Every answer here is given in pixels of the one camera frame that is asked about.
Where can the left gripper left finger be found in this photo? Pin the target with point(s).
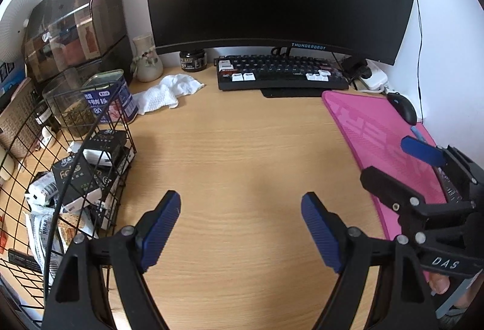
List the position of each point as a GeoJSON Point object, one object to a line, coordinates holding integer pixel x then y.
{"type": "Point", "coordinates": [78, 297]}

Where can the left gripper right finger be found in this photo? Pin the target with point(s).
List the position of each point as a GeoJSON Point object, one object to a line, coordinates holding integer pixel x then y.
{"type": "Point", "coordinates": [402, 298]}

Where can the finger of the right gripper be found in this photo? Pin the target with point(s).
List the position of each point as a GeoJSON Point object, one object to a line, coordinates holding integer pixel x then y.
{"type": "Point", "coordinates": [431, 155]}
{"type": "Point", "coordinates": [402, 199]}

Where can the Aji cracker snack packet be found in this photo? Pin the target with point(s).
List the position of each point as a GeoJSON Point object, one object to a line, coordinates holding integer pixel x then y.
{"type": "Point", "coordinates": [45, 234]}

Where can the black Face tissue pack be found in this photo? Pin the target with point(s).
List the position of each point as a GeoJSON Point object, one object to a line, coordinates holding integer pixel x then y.
{"type": "Point", "coordinates": [106, 207]}
{"type": "Point", "coordinates": [77, 180]}
{"type": "Point", "coordinates": [104, 147]}

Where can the white blue snack packet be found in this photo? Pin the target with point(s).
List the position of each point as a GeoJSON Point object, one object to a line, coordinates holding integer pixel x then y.
{"type": "Point", "coordinates": [42, 190]}

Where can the person right hand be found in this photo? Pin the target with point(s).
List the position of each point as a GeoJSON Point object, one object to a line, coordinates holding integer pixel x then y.
{"type": "Point", "coordinates": [448, 293]}

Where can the blue pen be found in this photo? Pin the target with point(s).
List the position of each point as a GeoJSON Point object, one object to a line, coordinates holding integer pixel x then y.
{"type": "Point", "coordinates": [418, 134]}

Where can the black computer mouse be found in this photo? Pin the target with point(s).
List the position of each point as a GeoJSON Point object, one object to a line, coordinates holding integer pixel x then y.
{"type": "Point", "coordinates": [403, 106]}

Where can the pink mouse pad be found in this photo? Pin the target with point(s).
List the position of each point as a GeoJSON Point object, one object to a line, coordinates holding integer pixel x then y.
{"type": "Point", "coordinates": [372, 131]}

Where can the white power strip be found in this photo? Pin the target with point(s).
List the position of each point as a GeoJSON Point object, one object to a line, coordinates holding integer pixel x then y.
{"type": "Point", "coordinates": [373, 78]}

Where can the black power adapter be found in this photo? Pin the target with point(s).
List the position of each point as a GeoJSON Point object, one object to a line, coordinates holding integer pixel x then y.
{"type": "Point", "coordinates": [354, 67]}

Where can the beige woven basket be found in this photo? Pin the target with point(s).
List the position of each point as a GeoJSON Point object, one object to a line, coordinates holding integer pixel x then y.
{"type": "Point", "coordinates": [19, 129]}

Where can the black mechanical keyboard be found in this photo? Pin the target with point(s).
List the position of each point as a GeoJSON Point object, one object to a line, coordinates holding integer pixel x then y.
{"type": "Point", "coordinates": [247, 72]}

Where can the clear glass jar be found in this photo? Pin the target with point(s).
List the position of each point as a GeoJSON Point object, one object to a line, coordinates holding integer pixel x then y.
{"type": "Point", "coordinates": [68, 104]}

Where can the blue tin can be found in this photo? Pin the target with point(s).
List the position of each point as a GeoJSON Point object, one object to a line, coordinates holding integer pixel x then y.
{"type": "Point", "coordinates": [109, 97]}

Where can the white crumpled cloth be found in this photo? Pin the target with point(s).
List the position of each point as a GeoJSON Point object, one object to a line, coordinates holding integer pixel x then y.
{"type": "Point", "coordinates": [166, 93]}

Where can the small black jar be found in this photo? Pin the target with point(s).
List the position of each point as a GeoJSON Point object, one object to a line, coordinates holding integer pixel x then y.
{"type": "Point", "coordinates": [194, 60]}

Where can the dark acrylic storage cabinet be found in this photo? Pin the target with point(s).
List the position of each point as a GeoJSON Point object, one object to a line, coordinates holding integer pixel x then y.
{"type": "Point", "coordinates": [87, 35]}

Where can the black wire basket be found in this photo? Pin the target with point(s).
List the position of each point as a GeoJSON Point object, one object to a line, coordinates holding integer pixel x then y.
{"type": "Point", "coordinates": [23, 284]}

